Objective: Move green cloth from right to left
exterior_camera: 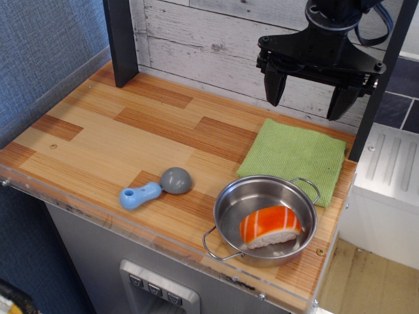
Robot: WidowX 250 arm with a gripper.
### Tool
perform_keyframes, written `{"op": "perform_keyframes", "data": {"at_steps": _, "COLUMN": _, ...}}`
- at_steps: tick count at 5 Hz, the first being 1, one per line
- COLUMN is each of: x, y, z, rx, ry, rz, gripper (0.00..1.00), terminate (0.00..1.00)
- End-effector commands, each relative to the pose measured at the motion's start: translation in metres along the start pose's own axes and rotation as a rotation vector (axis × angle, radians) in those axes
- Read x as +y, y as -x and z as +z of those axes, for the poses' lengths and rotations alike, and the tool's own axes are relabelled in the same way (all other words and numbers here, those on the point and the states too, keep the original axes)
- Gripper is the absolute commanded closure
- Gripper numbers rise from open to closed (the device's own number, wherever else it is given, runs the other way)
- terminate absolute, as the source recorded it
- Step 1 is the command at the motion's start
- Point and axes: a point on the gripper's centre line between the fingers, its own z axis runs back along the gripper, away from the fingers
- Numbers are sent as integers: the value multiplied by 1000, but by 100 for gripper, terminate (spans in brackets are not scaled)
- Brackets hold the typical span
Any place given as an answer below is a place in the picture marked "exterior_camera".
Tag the black right frame post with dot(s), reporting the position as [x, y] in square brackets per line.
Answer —
[402, 25]

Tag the clear acrylic table edge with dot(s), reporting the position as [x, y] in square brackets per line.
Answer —
[173, 236]

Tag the green towel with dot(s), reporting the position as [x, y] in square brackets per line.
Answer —
[290, 152]

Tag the orange salmon sushi toy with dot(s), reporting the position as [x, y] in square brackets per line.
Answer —
[270, 226]

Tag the grey cabinet control panel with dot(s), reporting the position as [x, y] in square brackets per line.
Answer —
[149, 292]

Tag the blue grey toy scoop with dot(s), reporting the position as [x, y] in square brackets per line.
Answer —
[174, 180]

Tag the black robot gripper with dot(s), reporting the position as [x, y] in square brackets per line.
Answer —
[323, 53]

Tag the stainless steel pot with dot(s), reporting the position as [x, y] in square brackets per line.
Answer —
[249, 194]

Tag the black frame post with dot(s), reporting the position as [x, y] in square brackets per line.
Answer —
[402, 25]
[121, 40]

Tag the yellow black object corner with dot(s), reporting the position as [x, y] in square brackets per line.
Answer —
[14, 300]

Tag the black left frame post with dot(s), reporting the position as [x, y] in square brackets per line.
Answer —
[121, 40]

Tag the white side cabinet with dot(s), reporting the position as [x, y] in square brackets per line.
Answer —
[381, 213]

